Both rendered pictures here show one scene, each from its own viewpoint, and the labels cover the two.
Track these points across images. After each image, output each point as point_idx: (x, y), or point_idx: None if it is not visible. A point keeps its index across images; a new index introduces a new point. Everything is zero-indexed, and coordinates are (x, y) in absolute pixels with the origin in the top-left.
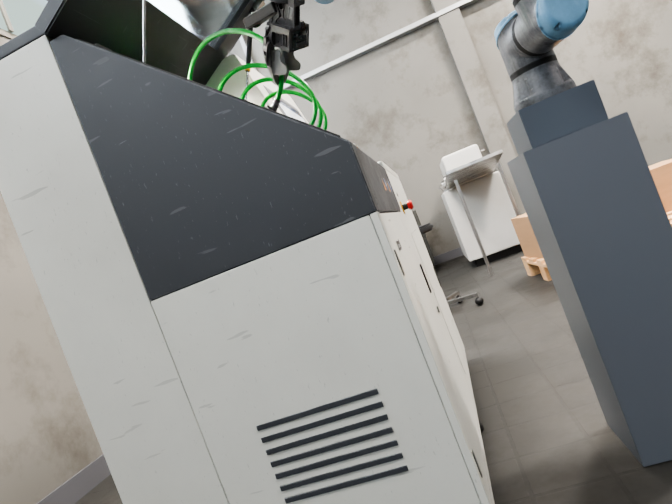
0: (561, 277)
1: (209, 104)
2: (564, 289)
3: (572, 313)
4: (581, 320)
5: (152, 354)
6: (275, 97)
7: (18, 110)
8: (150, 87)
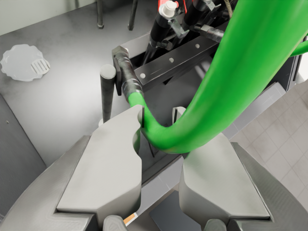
0: (189, 227)
1: None
2: (189, 221)
3: (185, 215)
4: (174, 225)
5: None
6: (129, 97)
7: None
8: None
